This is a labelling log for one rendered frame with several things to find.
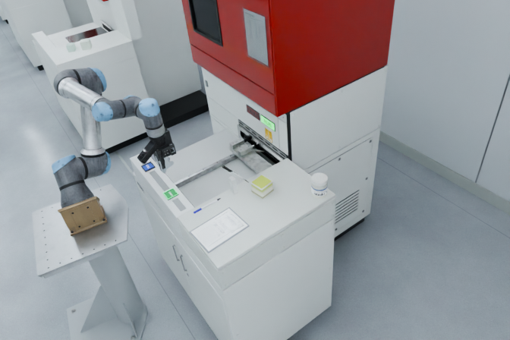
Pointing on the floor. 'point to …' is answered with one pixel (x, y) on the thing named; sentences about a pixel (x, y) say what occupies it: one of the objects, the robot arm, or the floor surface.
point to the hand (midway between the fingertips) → (162, 171)
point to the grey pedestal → (109, 304)
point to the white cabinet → (253, 283)
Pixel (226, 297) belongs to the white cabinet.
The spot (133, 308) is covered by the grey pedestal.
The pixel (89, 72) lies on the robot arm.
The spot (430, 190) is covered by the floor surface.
